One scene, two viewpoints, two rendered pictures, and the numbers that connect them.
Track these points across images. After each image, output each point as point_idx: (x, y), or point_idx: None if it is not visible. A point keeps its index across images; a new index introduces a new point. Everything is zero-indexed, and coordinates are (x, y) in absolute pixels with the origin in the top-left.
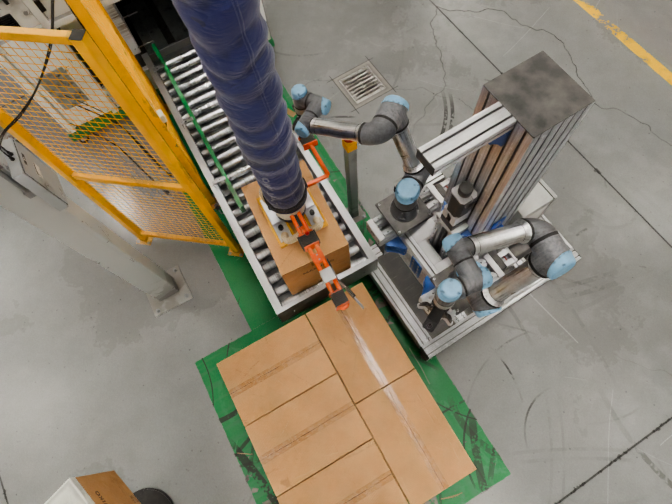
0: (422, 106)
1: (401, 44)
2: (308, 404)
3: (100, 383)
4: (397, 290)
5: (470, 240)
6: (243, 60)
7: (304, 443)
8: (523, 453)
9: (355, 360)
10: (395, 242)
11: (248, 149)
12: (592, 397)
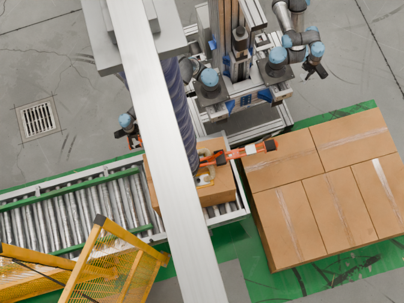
0: (79, 77)
1: (10, 77)
2: (319, 204)
3: None
4: (238, 132)
5: (288, 30)
6: (186, 94)
7: (345, 213)
8: (362, 88)
9: (294, 165)
10: (228, 106)
11: (188, 146)
12: (334, 36)
